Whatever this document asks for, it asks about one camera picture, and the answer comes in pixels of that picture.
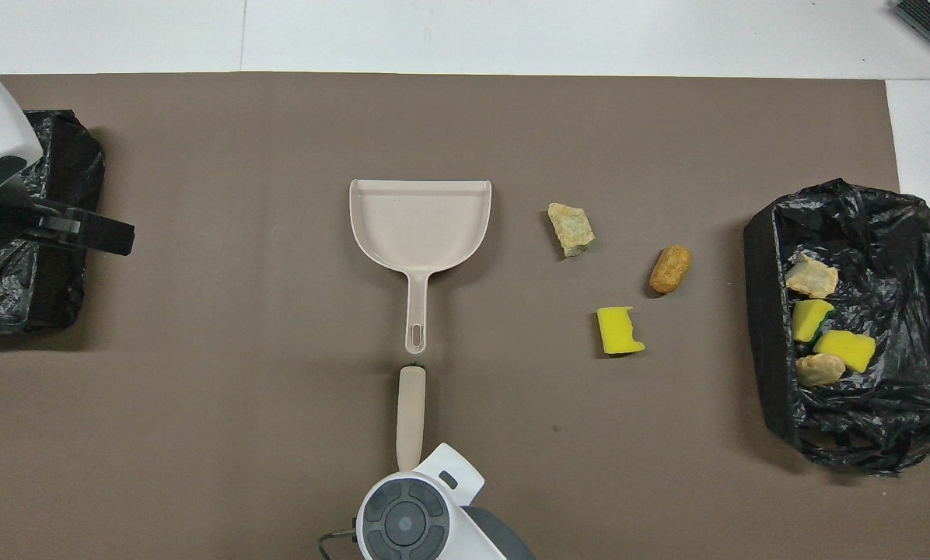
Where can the beige plastic dustpan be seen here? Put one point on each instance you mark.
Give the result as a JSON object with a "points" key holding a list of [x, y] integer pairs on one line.
{"points": [[418, 222]]}

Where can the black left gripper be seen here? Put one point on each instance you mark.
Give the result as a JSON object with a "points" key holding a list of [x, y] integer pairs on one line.
{"points": [[6, 225]]}

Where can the yellow sponge with green side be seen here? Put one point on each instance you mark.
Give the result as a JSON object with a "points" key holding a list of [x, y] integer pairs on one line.
{"points": [[809, 319]]}

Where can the brown fried nugget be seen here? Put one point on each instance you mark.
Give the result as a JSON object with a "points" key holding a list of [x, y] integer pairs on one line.
{"points": [[670, 269]]}

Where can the blocky yellow sponge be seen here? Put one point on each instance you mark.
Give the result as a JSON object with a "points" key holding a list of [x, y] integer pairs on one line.
{"points": [[846, 350]]}

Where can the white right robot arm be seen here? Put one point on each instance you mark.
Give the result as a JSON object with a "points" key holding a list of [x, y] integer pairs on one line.
{"points": [[434, 521]]}

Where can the pale bread chunk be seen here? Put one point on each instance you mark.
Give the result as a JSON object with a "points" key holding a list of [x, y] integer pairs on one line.
{"points": [[811, 278]]}

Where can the open black bag-lined bin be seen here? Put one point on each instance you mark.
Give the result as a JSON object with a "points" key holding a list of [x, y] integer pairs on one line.
{"points": [[885, 233]]}

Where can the notched yellow sponge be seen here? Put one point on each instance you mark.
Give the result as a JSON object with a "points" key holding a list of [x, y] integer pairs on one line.
{"points": [[617, 330]]}

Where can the black bag-covered bin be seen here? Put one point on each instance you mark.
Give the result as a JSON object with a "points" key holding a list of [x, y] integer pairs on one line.
{"points": [[68, 295]]}

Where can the beige hand brush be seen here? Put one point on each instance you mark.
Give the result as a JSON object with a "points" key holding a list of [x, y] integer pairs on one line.
{"points": [[410, 412]]}

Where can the striped croissant piece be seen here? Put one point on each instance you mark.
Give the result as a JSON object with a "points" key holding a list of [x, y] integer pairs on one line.
{"points": [[820, 369]]}

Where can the greenish stone-like bread chunk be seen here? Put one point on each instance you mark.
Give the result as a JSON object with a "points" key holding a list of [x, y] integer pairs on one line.
{"points": [[571, 229]]}

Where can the brown table mat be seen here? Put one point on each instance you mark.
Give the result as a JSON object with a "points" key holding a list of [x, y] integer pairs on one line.
{"points": [[278, 428]]}

